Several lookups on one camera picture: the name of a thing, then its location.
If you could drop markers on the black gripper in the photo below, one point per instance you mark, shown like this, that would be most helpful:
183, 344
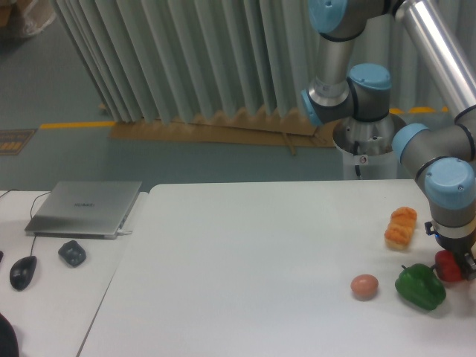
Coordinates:
459, 241

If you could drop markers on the red bell pepper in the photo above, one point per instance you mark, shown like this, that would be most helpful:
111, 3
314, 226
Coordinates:
446, 268

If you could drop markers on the black computer mouse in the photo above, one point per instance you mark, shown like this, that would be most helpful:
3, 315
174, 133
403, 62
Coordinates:
22, 272

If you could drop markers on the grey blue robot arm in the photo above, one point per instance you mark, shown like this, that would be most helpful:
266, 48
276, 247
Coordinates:
440, 161

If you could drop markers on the dark sleeved forearm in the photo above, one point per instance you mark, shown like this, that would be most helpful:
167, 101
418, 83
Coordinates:
8, 341

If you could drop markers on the green bell pepper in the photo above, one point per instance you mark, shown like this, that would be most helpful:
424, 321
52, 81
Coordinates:
418, 285

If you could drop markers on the orange bread loaf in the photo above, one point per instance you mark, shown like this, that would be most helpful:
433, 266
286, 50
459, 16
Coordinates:
400, 228

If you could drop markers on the brown egg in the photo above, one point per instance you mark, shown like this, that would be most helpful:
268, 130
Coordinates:
364, 286

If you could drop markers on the flat brown cardboard sheet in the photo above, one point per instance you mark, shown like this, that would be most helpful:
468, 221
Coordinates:
291, 131

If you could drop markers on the white laptop plug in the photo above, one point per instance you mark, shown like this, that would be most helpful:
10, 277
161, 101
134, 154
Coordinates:
123, 232

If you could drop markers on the pale green curtain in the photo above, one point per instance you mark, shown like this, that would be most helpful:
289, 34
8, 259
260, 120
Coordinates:
196, 60

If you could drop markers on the silver closed laptop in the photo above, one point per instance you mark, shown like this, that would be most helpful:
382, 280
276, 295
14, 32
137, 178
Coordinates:
84, 209

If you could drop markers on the dark grey small gadget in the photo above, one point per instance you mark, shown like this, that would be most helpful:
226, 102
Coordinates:
72, 253

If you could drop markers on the cardboard box stack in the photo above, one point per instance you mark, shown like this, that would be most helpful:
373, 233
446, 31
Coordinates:
24, 19

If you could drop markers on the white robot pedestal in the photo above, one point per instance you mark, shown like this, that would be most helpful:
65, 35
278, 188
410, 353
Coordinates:
366, 148

